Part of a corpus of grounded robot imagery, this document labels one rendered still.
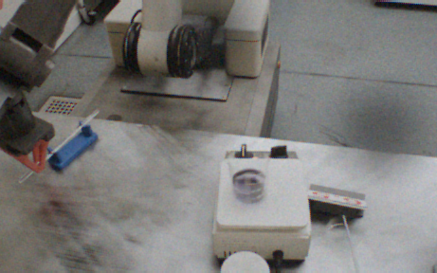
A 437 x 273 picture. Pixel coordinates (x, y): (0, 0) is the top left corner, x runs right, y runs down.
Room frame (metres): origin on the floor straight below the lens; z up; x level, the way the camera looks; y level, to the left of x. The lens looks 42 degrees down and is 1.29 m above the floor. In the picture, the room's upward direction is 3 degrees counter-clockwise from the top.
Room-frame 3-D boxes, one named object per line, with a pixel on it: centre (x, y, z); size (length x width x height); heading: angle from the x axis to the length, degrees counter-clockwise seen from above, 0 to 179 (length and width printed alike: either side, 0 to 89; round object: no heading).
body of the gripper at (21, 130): (0.51, 0.33, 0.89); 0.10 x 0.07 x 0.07; 57
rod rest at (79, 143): (0.57, 0.29, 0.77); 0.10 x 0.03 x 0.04; 147
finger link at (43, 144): (0.51, 0.34, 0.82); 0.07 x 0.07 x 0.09; 57
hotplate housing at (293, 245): (0.41, -0.05, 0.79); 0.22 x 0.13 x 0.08; 175
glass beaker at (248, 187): (0.38, -0.02, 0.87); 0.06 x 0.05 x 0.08; 95
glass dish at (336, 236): (0.35, -0.16, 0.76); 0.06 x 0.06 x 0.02
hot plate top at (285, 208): (0.38, -0.04, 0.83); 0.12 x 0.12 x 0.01; 85
